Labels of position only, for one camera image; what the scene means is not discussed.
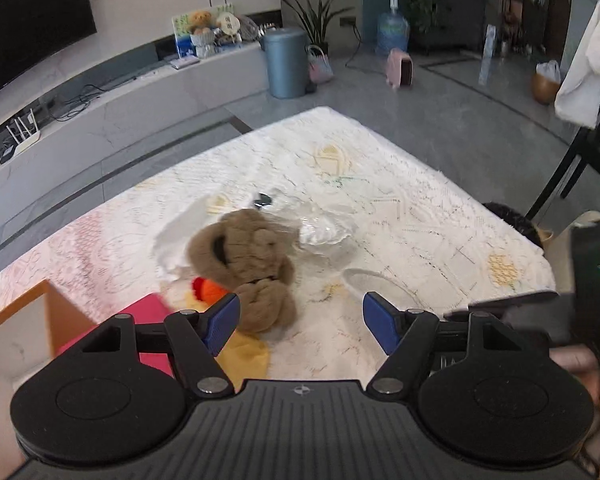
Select white garment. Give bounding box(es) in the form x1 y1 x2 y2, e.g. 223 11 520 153
554 0 600 128

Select dark wooden door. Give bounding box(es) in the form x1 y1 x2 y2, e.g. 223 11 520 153
547 0 576 56

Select brown round vase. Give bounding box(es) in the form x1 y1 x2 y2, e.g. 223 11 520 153
531 72 561 106

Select white plastic bag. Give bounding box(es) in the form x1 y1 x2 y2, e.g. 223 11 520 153
536 60 562 83

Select white cloth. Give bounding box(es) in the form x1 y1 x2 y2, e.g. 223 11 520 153
152 200 241 281

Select blue trash bin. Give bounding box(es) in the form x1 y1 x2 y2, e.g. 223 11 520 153
262 27 310 100

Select black floor cable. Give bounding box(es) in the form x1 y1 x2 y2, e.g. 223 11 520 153
345 25 381 68

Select white television console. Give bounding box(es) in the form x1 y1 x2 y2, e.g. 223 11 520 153
0 35 273 246

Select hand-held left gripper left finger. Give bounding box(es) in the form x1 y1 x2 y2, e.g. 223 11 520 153
82 292 242 398

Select white cylindrical canister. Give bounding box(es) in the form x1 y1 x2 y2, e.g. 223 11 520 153
477 24 498 86

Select toys on tv bench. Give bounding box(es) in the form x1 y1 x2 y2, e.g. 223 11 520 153
172 5 236 58

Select pink box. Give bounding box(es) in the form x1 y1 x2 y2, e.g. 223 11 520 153
55 294 178 378

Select white round plush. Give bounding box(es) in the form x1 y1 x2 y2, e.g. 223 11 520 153
215 11 243 43

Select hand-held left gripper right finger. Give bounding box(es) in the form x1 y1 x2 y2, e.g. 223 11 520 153
362 291 526 401

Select person's right hand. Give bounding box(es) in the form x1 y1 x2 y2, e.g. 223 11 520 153
549 346 600 480

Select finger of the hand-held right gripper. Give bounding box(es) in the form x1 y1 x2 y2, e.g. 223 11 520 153
442 290 563 321

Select pink space heater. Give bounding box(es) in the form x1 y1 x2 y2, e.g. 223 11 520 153
386 48 416 91

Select brown plush toy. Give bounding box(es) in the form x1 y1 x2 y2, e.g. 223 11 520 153
187 208 298 333

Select dark grey cabinet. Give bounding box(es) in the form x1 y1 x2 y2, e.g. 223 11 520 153
410 0 488 56

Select blue water jug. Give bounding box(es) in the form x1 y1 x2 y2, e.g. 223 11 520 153
376 0 411 57

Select black television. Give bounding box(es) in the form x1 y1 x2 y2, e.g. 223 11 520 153
0 0 98 106

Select teddy bear bouquet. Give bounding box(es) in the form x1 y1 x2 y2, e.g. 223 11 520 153
187 9 217 58

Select long-leaf potted plant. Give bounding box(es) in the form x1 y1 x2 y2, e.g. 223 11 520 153
269 0 357 56

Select cream cushion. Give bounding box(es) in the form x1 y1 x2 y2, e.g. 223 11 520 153
542 210 600 291

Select black chair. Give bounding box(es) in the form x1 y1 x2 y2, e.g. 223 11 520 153
525 70 600 221

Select white router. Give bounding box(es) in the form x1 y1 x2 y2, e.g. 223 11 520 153
5 102 43 156

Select wooden box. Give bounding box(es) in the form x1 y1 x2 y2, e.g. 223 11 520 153
0 279 98 480

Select pink tote bag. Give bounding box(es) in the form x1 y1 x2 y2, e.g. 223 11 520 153
306 45 335 84

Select clear plastic bag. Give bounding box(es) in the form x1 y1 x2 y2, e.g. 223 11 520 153
260 195 361 271

